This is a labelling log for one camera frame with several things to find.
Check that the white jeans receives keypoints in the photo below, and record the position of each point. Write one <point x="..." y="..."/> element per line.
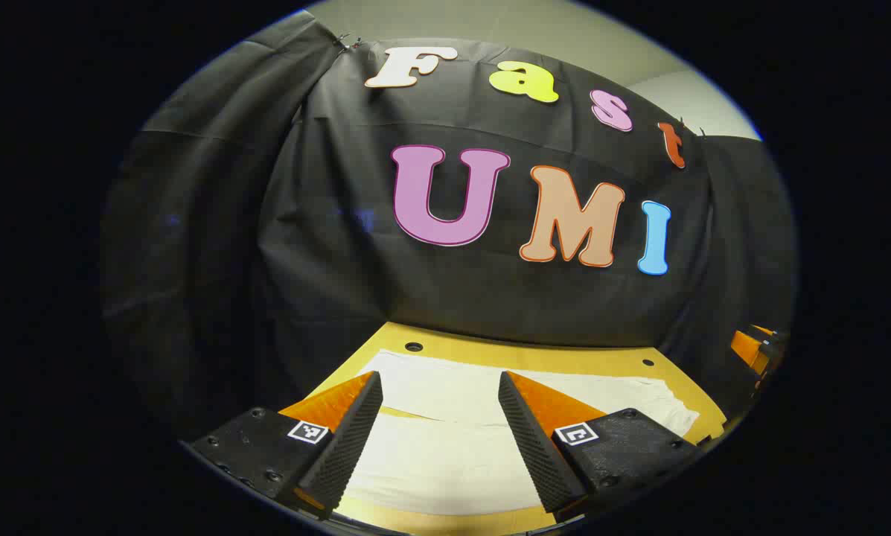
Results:
<point x="445" y="461"/>

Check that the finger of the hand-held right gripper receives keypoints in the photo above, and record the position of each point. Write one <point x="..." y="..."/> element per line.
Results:
<point x="746" y="348"/>
<point x="764" y="330"/>

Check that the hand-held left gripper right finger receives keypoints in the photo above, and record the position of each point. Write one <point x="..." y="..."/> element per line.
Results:
<point x="534" y="447"/>

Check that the black backdrop cloth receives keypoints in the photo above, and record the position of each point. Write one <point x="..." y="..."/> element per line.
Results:
<point x="341" y="260"/>

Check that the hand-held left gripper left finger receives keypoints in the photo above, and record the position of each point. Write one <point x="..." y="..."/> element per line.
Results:
<point x="348" y="439"/>

